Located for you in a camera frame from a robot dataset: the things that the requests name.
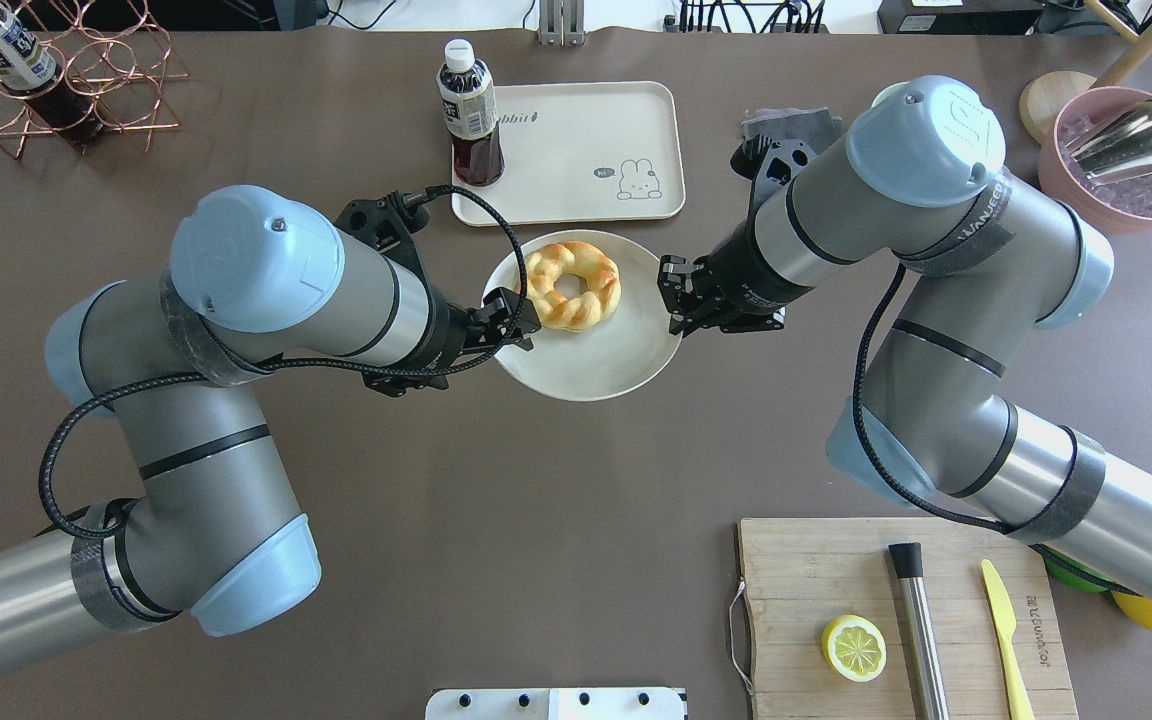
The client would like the pink bowl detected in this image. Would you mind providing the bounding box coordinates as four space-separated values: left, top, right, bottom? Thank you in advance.
1038 88 1152 234

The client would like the green lime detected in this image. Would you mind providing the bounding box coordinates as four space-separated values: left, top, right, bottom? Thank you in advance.
1043 550 1114 594

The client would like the cream rabbit tray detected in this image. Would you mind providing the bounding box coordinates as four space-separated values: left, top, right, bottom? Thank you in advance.
473 81 685 225

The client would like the black device on table edge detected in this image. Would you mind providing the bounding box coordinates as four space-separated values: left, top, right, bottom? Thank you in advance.
876 1 1044 36

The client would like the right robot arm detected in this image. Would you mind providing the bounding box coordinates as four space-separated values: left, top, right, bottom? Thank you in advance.
658 76 1152 600

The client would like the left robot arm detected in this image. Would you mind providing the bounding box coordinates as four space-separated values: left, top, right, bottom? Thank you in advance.
0 184 539 675

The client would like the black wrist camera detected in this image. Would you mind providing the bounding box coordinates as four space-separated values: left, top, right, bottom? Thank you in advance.
730 135 817 210
333 191 430 283

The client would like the aluminium frame post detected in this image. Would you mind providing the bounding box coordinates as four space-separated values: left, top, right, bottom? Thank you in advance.
538 0 586 47

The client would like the grey folded cloth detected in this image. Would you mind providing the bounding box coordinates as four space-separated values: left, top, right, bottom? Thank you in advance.
741 108 844 152

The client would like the wooden cutting board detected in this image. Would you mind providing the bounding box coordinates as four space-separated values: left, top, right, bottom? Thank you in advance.
738 518 1079 719

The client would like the steel muddler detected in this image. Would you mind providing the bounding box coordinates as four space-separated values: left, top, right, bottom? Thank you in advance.
888 541 952 719

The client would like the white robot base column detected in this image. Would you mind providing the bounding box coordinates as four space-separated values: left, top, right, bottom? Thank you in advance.
424 685 689 719

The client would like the yellow plastic knife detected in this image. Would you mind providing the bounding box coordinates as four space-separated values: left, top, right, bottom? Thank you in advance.
980 559 1036 719

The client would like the tea bottle in rack upper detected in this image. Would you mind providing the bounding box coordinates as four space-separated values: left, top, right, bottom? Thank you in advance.
0 1 106 145

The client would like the metal ice scoop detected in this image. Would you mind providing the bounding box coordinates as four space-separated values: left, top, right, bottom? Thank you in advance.
1070 99 1152 184

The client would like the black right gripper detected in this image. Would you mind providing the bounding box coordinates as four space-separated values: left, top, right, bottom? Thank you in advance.
658 225 787 338

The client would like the twisted glazed donut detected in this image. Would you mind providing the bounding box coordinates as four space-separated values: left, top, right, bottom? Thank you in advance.
525 241 622 333

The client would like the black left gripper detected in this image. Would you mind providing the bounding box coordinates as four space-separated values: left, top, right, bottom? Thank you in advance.
364 287 541 397

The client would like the copper wire bottle rack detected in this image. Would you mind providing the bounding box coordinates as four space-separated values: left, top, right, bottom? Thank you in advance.
0 1 189 159

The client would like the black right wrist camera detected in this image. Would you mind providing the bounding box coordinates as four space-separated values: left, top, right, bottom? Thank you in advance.
730 135 817 210

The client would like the half lemon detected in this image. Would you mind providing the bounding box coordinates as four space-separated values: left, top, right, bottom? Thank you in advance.
820 614 887 683

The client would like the yellow lemon near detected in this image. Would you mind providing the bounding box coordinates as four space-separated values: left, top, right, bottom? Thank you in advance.
1111 591 1152 632

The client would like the tea bottle on tray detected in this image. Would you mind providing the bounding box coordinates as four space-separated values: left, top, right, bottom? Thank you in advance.
435 38 505 187

